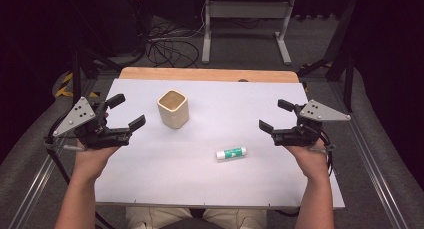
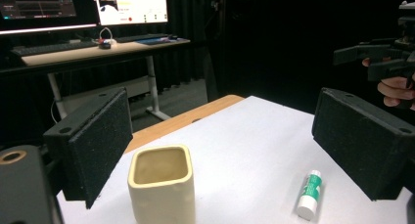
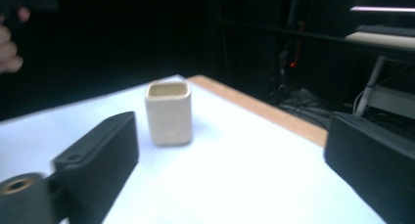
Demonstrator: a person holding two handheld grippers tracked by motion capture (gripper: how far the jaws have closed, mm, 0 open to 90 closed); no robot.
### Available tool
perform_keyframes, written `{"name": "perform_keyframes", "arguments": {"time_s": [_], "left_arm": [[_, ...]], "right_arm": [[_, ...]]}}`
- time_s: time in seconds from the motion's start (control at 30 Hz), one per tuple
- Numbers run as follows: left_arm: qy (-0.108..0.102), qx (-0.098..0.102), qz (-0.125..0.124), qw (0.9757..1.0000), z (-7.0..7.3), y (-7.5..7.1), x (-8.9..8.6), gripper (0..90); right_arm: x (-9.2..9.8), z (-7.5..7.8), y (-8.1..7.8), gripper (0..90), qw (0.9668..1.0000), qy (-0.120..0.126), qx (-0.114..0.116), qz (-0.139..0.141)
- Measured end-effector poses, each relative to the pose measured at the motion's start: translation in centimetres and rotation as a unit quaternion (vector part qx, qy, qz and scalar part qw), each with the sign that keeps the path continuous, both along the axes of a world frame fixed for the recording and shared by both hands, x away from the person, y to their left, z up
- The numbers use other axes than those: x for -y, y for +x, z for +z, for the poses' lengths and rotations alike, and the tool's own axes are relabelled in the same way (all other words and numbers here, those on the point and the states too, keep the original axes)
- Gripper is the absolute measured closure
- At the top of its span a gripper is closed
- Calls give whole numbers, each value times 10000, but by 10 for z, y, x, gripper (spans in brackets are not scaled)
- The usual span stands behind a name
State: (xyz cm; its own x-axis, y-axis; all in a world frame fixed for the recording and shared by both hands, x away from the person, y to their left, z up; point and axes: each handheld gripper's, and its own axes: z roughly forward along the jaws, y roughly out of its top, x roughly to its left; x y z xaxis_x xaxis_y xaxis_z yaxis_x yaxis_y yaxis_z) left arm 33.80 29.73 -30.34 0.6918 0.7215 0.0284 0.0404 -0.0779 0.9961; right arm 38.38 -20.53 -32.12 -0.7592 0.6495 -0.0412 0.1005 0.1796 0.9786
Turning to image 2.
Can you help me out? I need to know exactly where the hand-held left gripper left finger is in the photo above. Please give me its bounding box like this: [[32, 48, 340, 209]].
[[43, 86, 134, 209]]

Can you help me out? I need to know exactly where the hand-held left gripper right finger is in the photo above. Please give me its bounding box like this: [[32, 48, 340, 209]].
[[311, 86, 415, 202]]

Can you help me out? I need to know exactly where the white and green glue stick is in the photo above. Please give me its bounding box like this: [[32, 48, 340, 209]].
[[296, 169, 323, 222]]

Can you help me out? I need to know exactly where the cream square ceramic cup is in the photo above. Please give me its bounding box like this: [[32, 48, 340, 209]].
[[127, 144, 196, 224]]

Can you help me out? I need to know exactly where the black curtain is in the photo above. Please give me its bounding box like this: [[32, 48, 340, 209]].
[[167, 0, 415, 120]]

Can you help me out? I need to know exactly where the wooden desk with white legs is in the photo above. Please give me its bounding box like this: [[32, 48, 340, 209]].
[[19, 37, 192, 121]]

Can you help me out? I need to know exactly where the long black keyboard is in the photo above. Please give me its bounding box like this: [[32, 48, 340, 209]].
[[11, 40, 100, 58]]

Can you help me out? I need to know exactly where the blue mouse mat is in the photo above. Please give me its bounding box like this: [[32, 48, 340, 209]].
[[134, 36, 180, 46]]

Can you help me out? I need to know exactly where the white-screen computer monitor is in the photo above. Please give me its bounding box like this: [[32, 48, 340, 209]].
[[93, 0, 169, 26]]

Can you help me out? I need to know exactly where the dark-screen computer monitor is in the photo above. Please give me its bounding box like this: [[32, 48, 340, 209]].
[[0, 0, 100, 36]]

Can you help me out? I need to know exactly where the white looped cable bundle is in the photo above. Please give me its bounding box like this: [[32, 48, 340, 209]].
[[97, 26, 118, 50]]

